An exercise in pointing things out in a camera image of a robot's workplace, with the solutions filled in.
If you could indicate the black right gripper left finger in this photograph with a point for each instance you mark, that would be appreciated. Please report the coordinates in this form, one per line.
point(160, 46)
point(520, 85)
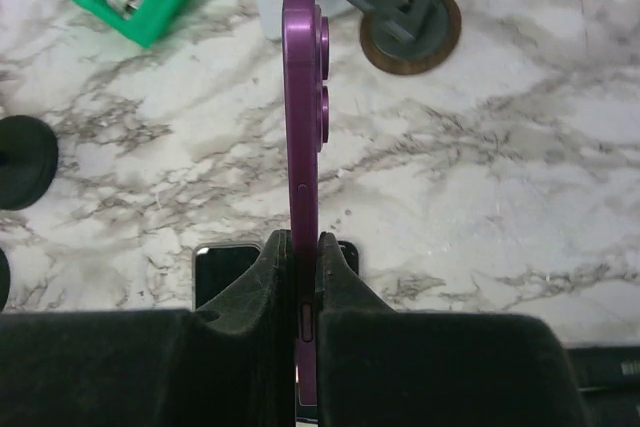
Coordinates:
point(230, 363)

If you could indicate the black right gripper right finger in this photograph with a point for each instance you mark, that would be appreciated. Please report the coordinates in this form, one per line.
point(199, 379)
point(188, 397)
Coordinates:
point(380, 367)

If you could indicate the black phone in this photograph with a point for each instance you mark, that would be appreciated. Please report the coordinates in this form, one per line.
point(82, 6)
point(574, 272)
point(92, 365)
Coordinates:
point(351, 255)

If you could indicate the black round base phone stand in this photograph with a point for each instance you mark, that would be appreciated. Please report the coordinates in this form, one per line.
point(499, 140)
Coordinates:
point(29, 161)

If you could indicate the purple case phone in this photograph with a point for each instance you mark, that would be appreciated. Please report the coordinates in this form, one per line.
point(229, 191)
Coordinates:
point(305, 47)

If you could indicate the black front phone stand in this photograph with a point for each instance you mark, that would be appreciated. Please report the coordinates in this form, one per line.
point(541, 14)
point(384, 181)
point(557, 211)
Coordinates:
point(5, 280)

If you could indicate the brown base phone stand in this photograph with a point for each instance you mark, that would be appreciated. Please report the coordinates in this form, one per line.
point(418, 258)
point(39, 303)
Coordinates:
point(408, 37)

